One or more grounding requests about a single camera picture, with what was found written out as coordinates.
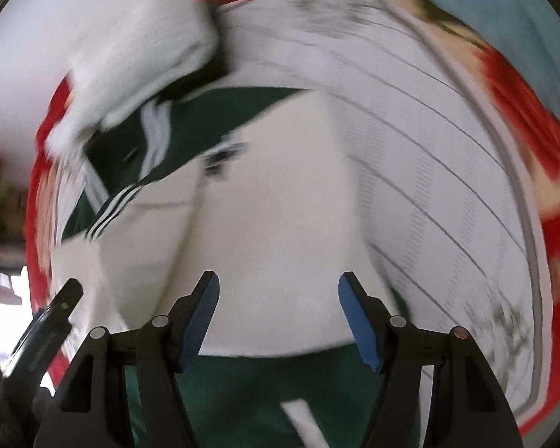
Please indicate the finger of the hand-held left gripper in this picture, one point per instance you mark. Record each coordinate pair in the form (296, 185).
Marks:
(46, 324)

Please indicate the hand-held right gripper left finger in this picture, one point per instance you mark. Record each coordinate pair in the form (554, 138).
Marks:
(199, 324)

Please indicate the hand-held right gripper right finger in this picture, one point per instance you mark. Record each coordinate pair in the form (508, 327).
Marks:
(358, 324)

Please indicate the green and white striped jersey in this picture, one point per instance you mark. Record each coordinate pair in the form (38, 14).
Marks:
(261, 252)

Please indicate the white floral bed sheet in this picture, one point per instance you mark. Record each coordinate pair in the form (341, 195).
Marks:
(424, 149)

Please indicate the red floral blanket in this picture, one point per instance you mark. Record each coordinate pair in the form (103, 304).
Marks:
(532, 116)

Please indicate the white fluffy plush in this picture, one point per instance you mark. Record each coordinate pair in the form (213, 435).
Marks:
(144, 56)

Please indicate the light blue quilt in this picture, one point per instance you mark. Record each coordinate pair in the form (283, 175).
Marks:
(518, 14)

